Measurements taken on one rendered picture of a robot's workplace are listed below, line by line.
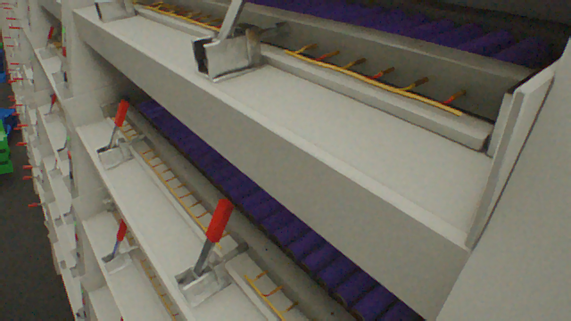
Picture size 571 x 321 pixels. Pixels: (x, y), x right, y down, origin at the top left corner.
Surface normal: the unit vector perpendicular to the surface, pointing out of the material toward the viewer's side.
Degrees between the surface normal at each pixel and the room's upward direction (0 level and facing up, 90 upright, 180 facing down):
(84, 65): 90
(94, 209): 90
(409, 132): 18
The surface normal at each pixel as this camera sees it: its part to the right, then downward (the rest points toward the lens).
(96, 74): 0.62, 0.42
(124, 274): -0.06, -0.82
